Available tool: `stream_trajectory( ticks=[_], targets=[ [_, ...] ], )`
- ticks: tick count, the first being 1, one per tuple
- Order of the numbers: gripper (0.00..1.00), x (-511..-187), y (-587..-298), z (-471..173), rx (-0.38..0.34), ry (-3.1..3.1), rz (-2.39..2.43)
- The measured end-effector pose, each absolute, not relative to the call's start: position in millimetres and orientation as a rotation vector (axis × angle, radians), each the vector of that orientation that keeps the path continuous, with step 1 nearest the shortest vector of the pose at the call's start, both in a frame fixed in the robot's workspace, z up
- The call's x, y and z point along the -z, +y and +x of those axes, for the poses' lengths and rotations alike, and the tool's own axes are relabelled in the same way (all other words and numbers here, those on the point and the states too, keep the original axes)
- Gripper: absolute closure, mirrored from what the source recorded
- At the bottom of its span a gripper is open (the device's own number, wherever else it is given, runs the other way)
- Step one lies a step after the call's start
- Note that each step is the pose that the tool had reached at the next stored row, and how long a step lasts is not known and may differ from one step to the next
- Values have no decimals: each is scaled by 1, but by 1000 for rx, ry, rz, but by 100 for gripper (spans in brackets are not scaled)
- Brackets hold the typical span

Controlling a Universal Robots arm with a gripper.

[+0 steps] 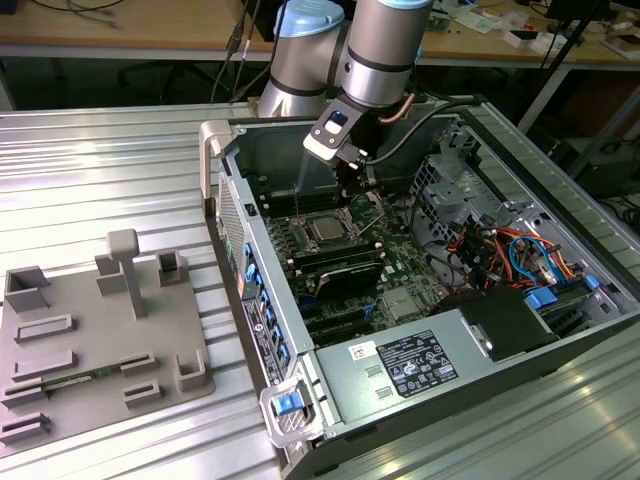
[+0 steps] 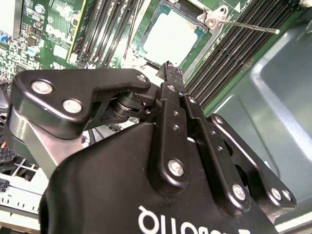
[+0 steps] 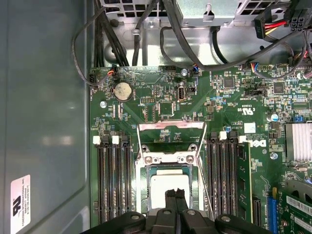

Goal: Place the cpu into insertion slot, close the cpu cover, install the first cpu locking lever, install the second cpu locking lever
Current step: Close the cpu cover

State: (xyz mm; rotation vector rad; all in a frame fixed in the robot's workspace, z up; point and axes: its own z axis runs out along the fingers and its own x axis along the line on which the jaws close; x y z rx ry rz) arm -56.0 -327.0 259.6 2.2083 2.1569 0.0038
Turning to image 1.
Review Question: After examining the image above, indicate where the green RAM stick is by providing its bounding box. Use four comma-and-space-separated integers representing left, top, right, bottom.
43, 364, 124, 387

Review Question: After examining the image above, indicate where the grey case handle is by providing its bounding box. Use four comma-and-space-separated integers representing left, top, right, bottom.
258, 378, 329, 449
198, 121, 237, 201

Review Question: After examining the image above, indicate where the green motherboard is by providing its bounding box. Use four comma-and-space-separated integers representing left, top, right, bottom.
257, 172, 454, 351

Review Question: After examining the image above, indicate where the long black expansion slot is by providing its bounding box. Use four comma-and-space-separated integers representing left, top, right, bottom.
299, 302, 374, 326
305, 318, 376, 344

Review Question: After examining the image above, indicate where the blue case latch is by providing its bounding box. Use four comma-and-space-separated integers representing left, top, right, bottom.
272, 394, 301, 416

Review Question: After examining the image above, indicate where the open PC case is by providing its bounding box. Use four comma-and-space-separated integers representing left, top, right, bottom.
198, 102, 640, 480

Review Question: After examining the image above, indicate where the black RAM slot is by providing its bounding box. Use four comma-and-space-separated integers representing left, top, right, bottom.
282, 240, 382, 264
284, 246, 385, 270
259, 185, 339, 204
264, 193, 350, 215
287, 252, 386, 275
262, 190, 340, 209

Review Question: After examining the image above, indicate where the silver power supply unit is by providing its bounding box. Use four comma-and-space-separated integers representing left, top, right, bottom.
313, 307, 501, 427

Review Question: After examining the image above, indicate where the perforated metal drive cage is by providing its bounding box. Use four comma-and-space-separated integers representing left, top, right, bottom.
407, 124, 509, 254

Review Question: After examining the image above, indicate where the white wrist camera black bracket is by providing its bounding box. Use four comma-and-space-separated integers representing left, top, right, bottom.
301, 108, 369, 174

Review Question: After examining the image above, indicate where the red wire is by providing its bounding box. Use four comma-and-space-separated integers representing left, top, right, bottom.
477, 232, 509, 296

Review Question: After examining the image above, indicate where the grey parts rack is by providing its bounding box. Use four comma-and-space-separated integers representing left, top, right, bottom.
0, 228, 217, 451

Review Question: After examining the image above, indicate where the blue flat wire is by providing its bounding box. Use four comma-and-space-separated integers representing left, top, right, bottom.
508, 234, 559, 289

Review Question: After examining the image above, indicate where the white box black inset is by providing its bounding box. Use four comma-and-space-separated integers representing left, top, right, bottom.
503, 28, 541, 50

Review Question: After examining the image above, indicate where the black plastic air shroud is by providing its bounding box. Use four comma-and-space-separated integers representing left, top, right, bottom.
432, 288, 560, 364

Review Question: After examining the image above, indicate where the CPU socket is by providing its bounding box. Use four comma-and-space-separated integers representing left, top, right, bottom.
294, 209, 364, 253

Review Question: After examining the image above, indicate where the silver finned chipset heatsink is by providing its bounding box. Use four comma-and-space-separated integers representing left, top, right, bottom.
382, 288, 419, 321

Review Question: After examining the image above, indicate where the orange flat wire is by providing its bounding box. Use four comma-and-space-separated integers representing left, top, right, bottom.
492, 227, 584, 281

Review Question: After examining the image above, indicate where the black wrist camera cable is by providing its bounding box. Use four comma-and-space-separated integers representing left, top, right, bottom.
367, 97, 454, 166

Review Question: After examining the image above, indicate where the wooden desk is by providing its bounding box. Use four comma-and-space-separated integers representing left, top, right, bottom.
0, 0, 640, 69

